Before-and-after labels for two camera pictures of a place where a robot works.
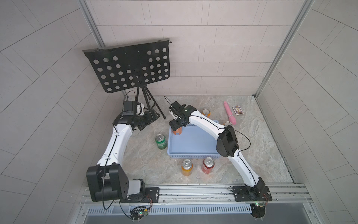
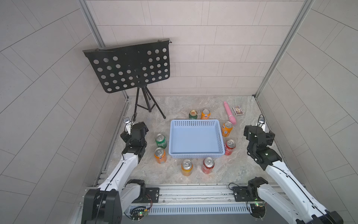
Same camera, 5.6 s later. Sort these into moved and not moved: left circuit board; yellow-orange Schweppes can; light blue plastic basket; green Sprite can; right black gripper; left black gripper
Moved: right black gripper; left black gripper
Not moved: yellow-orange Schweppes can; light blue plastic basket; left circuit board; green Sprite can
